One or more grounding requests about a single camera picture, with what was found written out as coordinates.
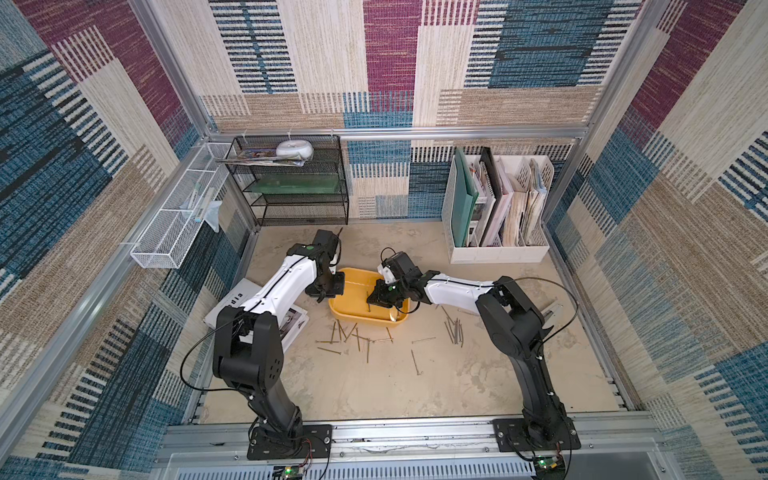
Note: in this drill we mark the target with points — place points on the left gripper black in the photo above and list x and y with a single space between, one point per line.
337 289

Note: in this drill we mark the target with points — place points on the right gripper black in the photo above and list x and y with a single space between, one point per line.
384 294

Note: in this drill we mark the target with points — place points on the yellow plastic storage box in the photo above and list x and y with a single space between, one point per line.
352 305

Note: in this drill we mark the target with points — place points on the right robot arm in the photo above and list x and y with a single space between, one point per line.
515 326

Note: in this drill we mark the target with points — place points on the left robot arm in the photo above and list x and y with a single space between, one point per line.
247 350

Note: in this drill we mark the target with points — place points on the white file organizer box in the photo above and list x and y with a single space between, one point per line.
507 222

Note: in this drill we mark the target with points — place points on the steel nail lone front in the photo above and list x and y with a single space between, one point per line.
416 367

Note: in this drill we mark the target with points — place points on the white round object on shelf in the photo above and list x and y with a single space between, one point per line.
295 149

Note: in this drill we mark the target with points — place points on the green folder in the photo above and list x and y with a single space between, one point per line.
465 197

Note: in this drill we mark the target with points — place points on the steel nail left front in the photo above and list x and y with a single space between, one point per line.
330 350

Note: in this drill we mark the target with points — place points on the metal clip at right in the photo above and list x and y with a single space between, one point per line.
551 312

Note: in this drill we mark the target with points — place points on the black wire mesh shelf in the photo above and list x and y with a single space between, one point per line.
282 192

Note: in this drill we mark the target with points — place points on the white wire wall basket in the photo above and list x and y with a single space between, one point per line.
191 204

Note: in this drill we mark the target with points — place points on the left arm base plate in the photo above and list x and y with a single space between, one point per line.
313 442

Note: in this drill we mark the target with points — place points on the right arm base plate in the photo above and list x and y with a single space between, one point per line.
520 435

